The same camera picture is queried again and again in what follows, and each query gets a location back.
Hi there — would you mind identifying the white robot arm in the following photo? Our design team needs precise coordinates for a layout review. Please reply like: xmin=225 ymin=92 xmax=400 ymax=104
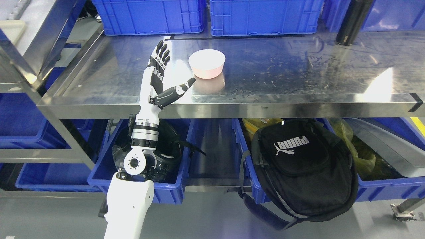
xmin=104 ymin=113 xmax=159 ymax=239

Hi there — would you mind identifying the blue crate top right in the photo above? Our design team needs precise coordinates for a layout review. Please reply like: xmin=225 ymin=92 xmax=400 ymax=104
xmin=321 ymin=0 xmax=425 ymax=32

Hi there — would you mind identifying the black helmet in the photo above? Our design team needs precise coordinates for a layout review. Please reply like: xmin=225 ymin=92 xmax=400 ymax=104
xmin=111 ymin=119 xmax=206 ymax=183

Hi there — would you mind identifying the blue crate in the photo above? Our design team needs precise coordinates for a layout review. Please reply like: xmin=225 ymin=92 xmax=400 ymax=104
xmin=93 ymin=0 xmax=206 ymax=36
xmin=210 ymin=0 xmax=324 ymax=37
xmin=321 ymin=0 xmax=425 ymax=32

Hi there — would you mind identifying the yellow plastic bag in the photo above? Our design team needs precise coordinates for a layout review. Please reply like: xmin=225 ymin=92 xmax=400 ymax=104
xmin=327 ymin=118 xmax=377 ymax=180

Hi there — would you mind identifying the blue bin under table right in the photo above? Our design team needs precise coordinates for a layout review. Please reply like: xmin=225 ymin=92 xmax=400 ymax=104
xmin=232 ymin=118 xmax=425 ymax=204

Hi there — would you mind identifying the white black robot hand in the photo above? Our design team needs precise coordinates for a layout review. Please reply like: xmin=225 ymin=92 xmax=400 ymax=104
xmin=136 ymin=40 xmax=196 ymax=124

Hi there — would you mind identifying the black thermos bottle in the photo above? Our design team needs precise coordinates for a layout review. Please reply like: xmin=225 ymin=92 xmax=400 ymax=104
xmin=335 ymin=0 xmax=373 ymax=46

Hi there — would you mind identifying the steel table frame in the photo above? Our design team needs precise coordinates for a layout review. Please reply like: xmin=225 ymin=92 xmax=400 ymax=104
xmin=0 ymin=28 xmax=425 ymax=222

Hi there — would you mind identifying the black puma backpack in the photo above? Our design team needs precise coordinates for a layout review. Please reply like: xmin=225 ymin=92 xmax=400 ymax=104
xmin=238 ymin=118 xmax=358 ymax=230

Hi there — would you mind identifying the blue crate top middle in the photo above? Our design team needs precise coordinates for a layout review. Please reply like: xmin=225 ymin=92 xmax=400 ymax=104
xmin=210 ymin=0 xmax=324 ymax=37

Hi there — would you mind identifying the blue bin far left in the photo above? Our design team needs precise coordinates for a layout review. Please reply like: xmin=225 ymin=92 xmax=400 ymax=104
xmin=0 ymin=93 xmax=101 ymax=193

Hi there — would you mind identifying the pink ikea bowl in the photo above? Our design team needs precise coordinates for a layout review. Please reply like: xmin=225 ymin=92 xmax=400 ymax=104
xmin=188 ymin=49 xmax=226 ymax=80

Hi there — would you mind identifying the grey flat case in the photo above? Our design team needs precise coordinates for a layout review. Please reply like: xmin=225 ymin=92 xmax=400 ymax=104
xmin=346 ymin=118 xmax=425 ymax=178

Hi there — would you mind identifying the blue crate top left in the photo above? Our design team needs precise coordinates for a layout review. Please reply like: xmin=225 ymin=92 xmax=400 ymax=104
xmin=93 ymin=0 xmax=206 ymax=36

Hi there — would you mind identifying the blue bin under table left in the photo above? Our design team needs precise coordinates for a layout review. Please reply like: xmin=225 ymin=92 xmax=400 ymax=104
xmin=87 ymin=119 xmax=194 ymax=205

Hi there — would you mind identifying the blue bin under table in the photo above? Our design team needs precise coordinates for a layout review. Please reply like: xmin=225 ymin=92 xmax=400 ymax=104
xmin=232 ymin=118 xmax=425 ymax=204
xmin=87 ymin=119 xmax=194 ymax=205

